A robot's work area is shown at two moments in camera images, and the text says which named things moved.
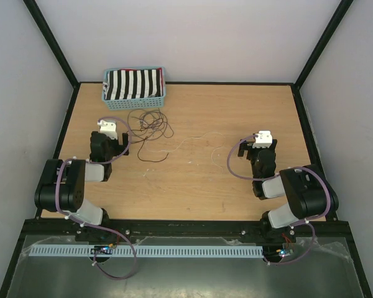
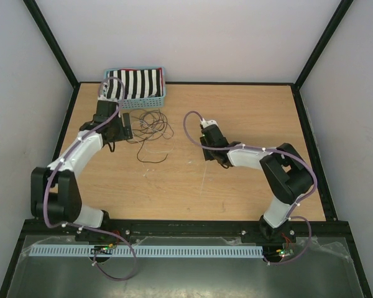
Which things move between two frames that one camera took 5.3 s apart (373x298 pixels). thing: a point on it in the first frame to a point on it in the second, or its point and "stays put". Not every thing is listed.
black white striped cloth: x=132 y=84 stays put
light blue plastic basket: x=135 y=103 stays put
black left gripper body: x=116 y=149 to x=119 y=132
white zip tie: x=192 y=138 to x=203 y=182
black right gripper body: x=253 y=153 to x=208 y=154
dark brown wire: x=147 y=125 stays put
